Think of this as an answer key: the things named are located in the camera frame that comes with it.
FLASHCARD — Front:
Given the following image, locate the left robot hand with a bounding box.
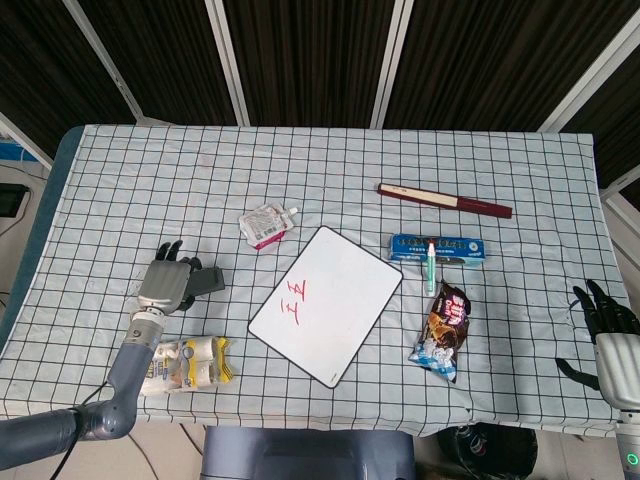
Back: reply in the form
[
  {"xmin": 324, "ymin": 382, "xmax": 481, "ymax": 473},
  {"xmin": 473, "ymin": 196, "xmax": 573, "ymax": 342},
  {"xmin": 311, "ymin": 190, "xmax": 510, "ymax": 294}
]
[{"xmin": 137, "ymin": 239, "xmax": 204, "ymax": 314}]

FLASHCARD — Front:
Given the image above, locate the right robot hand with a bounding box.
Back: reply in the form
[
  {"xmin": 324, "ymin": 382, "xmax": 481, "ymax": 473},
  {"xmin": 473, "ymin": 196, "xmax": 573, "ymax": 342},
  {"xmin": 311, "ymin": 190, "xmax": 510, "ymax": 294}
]
[{"xmin": 554, "ymin": 278, "xmax": 640, "ymax": 411}]

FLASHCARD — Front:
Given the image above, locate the dark grey board eraser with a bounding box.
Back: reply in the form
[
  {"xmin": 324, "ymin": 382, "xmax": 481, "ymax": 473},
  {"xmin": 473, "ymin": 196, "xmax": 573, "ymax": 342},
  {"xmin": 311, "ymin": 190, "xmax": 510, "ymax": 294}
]
[{"xmin": 189, "ymin": 267, "xmax": 226, "ymax": 296}]

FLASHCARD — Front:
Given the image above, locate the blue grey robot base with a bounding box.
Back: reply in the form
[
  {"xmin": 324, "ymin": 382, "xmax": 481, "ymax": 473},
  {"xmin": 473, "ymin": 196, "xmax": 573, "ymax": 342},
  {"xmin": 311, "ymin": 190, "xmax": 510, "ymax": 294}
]
[{"xmin": 201, "ymin": 425, "xmax": 417, "ymax": 480}]

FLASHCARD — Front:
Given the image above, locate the white dry-erase board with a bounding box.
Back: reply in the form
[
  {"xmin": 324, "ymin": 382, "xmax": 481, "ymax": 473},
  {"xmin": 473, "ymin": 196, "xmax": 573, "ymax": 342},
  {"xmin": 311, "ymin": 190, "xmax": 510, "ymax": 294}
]
[{"xmin": 247, "ymin": 225, "xmax": 404, "ymax": 389}]

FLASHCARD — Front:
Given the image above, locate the green and white marker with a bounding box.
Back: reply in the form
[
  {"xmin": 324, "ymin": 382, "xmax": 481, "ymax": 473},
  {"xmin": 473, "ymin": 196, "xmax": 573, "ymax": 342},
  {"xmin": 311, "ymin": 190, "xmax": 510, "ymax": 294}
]
[{"xmin": 424, "ymin": 242, "xmax": 438, "ymax": 298}]

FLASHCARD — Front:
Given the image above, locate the checkered light blue tablecloth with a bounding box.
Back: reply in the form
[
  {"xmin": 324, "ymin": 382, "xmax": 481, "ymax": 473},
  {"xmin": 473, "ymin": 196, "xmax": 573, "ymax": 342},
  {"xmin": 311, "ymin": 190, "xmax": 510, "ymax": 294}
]
[{"xmin": 0, "ymin": 123, "xmax": 640, "ymax": 439}]

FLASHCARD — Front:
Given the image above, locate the pink spout pouch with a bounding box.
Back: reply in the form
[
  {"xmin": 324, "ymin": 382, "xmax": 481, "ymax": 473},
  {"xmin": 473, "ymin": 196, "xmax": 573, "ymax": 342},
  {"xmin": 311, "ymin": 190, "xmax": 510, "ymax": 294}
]
[{"xmin": 238, "ymin": 203, "xmax": 301, "ymax": 251}]

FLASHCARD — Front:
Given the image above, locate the black bag under table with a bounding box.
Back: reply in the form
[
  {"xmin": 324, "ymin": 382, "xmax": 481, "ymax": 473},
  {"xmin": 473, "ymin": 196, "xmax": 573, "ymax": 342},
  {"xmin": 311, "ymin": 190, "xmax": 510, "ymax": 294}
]
[{"xmin": 437, "ymin": 422, "xmax": 539, "ymax": 480}]

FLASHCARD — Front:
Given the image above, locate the brown and blue snack bag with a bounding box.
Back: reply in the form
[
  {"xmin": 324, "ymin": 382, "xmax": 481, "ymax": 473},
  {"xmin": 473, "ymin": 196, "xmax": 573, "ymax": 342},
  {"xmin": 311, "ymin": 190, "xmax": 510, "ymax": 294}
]
[{"xmin": 408, "ymin": 279, "xmax": 472, "ymax": 385}]

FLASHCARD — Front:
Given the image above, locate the blue cookie box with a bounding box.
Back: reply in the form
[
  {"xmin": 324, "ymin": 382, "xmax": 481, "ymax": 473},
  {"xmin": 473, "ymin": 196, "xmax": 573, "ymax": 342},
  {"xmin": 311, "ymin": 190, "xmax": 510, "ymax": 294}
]
[{"xmin": 388, "ymin": 233, "xmax": 486, "ymax": 270}]

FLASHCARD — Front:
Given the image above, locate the dark red folded fan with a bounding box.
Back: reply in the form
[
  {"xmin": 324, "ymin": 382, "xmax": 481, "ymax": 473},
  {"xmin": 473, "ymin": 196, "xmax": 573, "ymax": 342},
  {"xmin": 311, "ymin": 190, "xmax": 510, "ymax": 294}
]
[{"xmin": 377, "ymin": 182, "xmax": 514, "ymax": 220}]

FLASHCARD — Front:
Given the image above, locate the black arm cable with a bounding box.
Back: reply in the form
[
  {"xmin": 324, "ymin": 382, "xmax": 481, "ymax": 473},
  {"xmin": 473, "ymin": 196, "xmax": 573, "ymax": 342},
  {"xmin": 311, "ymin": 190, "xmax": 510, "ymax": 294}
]
[{"xmin": 47, "ymin": 382, "xmax": 110, "ymax": 480}]

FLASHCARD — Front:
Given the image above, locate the white partition post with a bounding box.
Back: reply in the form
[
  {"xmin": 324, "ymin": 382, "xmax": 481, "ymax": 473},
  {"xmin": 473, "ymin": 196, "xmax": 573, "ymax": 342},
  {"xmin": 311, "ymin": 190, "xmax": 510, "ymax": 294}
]
[
  {"xmin": 369, "ymin": 0, "xmax": 417, "ymax": 129},
  {"xmin": 62, "ymin": 0, "xmax": 147, "ymax": 124},
  {"xmin": 537, "ymin": 0, "xmax": 640, "ymax": 132},
  {"xmin": 204, "ymin": 0, "xmax": 251, "ymax": 126}
]

